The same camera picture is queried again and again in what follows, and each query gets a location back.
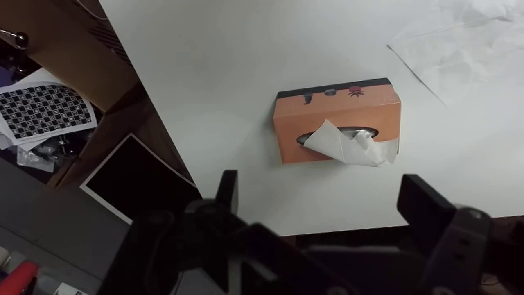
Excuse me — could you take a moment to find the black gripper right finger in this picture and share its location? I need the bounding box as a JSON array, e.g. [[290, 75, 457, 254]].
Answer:
[[396, 172, 524, 295]]

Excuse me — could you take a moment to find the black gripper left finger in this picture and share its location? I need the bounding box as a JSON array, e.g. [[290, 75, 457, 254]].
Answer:
[[96, 168, 357, 295]]

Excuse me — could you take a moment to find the white tissue pulled from box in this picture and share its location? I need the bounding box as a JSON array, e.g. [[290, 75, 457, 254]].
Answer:
[[303, 118, 399, 167]]

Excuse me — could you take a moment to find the white tissue sheet on table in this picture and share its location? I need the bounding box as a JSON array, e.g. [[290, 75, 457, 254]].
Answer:
[[386, 0, 524, 108]]

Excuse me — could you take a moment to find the brown cardboard box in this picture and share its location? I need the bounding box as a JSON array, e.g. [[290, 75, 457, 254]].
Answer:
[[0, 0, 137, 113]]

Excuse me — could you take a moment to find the black flat monitor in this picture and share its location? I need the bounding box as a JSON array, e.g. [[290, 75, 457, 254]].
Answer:
[[78, 131, 203, 226]]

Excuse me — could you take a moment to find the grey desk surface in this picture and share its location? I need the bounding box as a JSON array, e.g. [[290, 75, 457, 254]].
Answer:
[[0, 157, 132, 295]]

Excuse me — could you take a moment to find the red marker-like tool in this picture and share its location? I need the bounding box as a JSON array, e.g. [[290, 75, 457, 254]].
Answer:
[[0, 260, 39, 295]]

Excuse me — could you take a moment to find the black dotted calibration sheet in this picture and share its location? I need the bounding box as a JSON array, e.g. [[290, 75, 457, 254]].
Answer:
[[0, 67, 100, 152]]

